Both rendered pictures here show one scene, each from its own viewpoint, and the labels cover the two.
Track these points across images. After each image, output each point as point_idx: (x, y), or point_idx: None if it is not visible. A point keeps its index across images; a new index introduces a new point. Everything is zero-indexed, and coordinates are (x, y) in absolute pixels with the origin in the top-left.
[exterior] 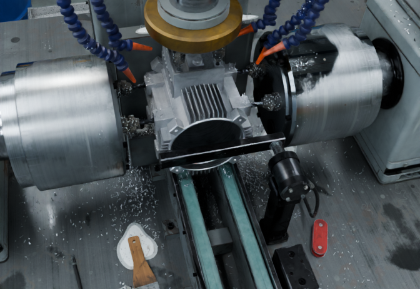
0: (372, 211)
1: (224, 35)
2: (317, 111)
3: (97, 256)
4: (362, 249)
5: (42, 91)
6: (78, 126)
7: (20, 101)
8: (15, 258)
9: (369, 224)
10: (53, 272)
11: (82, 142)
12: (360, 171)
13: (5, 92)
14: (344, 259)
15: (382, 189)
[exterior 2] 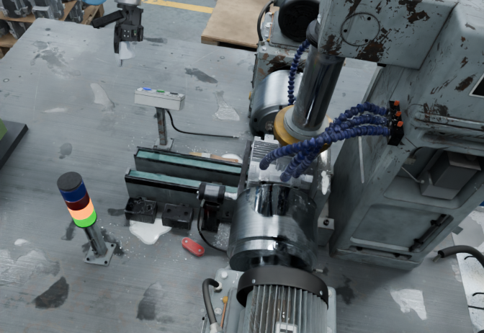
0: (194, 294)
1: (276, 130)
2: (237, 207)
3: (234, 146)
4: (174, 269)
5: (282, 80)
6: (263, 94)
7: (280, 73)
8: (247, 120)
9: (187, 285)
10: (234, 130)
11: (257, 99)
12: None
13: (289, 71)
14: (173, 255)
15: None
